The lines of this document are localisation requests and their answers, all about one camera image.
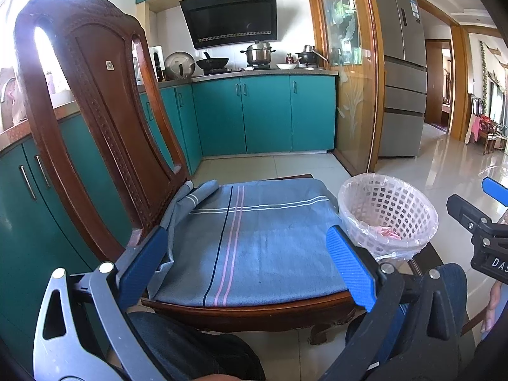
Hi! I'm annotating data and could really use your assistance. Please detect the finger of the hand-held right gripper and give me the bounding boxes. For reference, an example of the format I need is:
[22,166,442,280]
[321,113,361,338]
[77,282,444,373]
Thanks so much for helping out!
[446,194,495,233]
[481,177,508,207]

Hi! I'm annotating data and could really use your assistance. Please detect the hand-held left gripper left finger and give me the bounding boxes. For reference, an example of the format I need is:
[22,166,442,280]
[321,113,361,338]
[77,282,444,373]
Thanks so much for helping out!
[32,225,171,381]

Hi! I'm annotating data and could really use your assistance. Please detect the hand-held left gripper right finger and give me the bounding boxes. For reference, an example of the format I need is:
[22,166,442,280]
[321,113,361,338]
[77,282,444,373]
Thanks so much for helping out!
[317,225,465,381]

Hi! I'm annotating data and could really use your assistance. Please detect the pink plastic bag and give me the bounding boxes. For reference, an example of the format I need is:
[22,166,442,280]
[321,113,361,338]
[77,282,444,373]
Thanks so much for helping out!
[369,226,401,241]

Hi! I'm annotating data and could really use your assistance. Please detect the white plastic lattice basket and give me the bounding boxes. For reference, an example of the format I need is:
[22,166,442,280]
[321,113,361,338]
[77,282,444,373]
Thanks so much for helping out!
[338,172,439,262]

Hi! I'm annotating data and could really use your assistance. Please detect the person's right hand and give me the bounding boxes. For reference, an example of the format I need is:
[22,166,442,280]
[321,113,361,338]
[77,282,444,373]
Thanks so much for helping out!
[481,282,501,334]

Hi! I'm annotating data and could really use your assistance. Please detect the person's left hand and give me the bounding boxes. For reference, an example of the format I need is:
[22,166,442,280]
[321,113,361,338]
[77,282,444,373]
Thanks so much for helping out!
[186,373,243,381]

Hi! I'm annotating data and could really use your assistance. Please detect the wooden background chair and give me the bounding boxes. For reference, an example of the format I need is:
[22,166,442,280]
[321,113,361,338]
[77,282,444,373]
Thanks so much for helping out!
[470,95,506,155]

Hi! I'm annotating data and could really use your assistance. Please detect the pink hanging cloth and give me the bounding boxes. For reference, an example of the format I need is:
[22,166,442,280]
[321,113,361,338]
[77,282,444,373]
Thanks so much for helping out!
[464,113,483,144]

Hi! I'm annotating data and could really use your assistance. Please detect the blue striped cloth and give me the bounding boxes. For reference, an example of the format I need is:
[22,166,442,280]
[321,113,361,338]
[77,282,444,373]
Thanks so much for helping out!
[149,178,354,308]

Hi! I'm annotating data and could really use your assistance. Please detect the grey refrigerator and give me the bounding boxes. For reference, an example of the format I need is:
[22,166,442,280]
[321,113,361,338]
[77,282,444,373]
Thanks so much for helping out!
[371,0,428,158]

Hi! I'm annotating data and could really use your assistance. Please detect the wooden framed glass door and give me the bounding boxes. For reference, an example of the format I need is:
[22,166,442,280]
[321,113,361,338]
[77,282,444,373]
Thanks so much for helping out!
[309,0,385,177]

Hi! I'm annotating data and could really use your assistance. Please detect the carved wooden chair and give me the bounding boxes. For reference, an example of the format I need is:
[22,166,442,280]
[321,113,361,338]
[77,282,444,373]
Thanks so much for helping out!
[14,0,358,346]

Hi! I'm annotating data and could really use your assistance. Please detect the round silver lid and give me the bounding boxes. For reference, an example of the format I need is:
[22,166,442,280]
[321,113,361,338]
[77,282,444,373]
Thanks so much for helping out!
[164,51,196,81]

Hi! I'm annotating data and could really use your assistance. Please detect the black white kitchen appliance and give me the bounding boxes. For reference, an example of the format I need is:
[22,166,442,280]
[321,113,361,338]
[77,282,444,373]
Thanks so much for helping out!
[149,45,164,82]

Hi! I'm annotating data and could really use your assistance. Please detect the black wok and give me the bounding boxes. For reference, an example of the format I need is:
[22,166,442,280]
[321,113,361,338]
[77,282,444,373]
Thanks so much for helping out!
[196,51,230,70]

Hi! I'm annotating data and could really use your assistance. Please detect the steel cooking pot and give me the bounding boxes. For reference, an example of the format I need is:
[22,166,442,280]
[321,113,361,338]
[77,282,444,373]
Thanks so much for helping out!
[240,40,276,66]

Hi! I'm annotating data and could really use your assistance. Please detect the black range hood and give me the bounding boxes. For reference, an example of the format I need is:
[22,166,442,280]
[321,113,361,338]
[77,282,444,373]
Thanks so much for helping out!
[179,0,277,49]

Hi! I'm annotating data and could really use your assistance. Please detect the black pot with handle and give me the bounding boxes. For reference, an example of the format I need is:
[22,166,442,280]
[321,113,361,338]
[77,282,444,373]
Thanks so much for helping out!
[296,45,329,66]

